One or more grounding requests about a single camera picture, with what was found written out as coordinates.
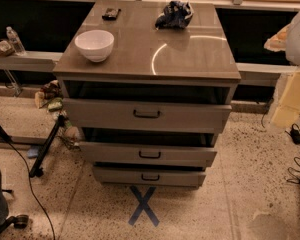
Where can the blue chip bag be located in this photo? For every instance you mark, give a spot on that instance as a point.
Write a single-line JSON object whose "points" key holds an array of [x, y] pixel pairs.
{"points": [[176, 14]]}

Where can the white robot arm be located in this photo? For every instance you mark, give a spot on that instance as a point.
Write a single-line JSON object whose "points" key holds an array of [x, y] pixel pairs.
{"points": [[288, 40]]}

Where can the crumpled item on shelf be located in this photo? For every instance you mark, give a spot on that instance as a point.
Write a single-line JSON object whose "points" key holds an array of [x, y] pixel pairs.
{"points": [[6, 48]]}

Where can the drawer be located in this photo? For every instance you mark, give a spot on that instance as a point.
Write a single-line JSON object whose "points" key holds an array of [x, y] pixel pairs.
{"points": [[147, 116], [149, 176], [147, 154]]}

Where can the black tripod leg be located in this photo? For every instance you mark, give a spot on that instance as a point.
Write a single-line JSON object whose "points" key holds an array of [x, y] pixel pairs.
{"points": [[36, 170]]}

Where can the grey side shelf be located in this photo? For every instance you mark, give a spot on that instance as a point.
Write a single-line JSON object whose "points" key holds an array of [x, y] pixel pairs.
{"points": [[34, 61]]}

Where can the office chair base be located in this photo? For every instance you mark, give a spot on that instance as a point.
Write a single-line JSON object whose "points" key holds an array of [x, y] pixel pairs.
{"points": [[19, 222]]}

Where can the black power adapter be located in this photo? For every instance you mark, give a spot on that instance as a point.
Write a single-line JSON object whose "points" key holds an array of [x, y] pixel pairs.
{"points": [[295, 134]]}

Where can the middle drawer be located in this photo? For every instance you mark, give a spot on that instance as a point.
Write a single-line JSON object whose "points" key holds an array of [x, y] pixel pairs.
{"points": [[147, 154]]}

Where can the pile of snack bags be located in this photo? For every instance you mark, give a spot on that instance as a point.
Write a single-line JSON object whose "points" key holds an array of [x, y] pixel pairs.
{"points": [[50, 97]]}

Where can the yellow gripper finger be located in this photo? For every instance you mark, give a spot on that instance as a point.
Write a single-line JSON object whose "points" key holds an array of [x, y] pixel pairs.
{"points": [[288, 109]]}

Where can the clear water bottle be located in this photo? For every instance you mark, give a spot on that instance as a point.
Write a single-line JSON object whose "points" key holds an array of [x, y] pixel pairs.
{"points": [[15, 41]]}

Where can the small black device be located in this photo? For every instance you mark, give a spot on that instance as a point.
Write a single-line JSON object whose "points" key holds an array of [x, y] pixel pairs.
{"points": [[111, 14]]}

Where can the bottom drawer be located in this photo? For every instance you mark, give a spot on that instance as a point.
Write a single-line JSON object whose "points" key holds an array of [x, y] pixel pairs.
{"points": [[149, 176]]}

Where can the blue tape X mark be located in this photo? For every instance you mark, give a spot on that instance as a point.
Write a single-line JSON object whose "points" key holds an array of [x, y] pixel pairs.
{"points": [[143, 206]]}

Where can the white bowl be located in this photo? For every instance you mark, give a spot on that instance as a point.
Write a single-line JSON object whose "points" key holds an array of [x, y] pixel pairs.
{"points": [[95, 45]]}

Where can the top drawer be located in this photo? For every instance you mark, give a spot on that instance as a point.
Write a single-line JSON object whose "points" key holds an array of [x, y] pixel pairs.
{"points": [[147, 116]]}

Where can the grey drawer cabinet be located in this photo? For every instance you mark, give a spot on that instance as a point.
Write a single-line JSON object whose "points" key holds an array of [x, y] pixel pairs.
{"points": [[190, 66]]}

